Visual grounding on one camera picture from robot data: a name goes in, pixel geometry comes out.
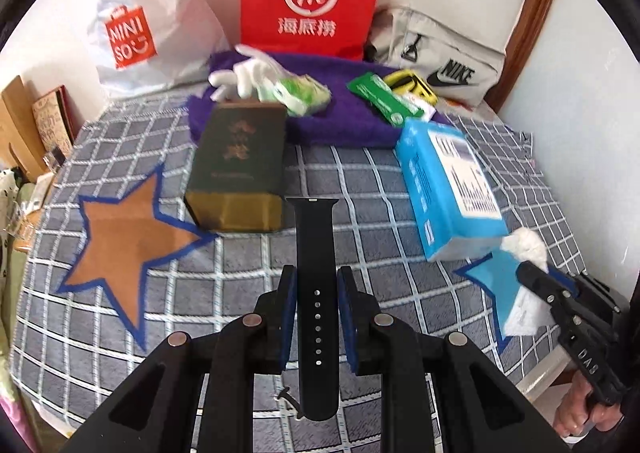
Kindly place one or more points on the white cotton glove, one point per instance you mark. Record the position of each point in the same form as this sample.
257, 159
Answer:
250, 75

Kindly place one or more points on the green tissue pack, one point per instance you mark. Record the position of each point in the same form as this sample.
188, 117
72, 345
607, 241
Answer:
305, 95

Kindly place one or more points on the purple fluffy towel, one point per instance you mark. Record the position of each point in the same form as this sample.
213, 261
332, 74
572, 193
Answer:
330, 128

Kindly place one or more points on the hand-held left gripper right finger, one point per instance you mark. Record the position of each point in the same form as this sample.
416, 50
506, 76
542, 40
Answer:
345, 318

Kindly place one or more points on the brown cardboard star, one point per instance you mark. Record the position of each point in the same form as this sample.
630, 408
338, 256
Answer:
115, 243

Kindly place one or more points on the yellow black pouch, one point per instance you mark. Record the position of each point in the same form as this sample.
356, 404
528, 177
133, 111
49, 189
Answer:
412, 83

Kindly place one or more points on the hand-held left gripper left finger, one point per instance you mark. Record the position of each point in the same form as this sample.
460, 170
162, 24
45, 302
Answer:
287, 313

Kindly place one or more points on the white plastic shopping bag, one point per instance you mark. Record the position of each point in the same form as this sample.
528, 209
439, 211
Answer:
175, 8

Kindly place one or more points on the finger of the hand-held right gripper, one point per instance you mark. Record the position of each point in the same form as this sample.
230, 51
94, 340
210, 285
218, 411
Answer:
595, 290
542, 283

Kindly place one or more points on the dark green tin box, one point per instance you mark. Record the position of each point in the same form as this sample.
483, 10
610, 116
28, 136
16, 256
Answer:
235, 158

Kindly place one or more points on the brown printed book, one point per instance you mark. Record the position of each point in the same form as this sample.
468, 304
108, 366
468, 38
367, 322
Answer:
52, 120

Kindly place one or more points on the blue tissue pack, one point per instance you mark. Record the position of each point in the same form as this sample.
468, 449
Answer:
430, 183

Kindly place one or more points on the person's right hand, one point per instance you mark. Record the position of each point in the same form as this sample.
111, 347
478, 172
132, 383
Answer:
575, 408

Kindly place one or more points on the blue paper star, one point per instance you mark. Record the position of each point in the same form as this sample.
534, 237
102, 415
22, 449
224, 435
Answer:
495, 278

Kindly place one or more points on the brown cardboard box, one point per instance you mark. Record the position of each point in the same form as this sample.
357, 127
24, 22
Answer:
17, 128

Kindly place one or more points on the grey sports bag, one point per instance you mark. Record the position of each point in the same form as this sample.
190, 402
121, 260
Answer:
450, 40

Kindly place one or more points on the brown wooden door frame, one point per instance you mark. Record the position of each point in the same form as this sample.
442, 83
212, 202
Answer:
535, 8

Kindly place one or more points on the green packet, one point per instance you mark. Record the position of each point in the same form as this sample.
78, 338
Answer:
380, 93

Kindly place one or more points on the white spotted cloth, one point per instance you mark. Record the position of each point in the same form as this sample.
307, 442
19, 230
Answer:
6, 190

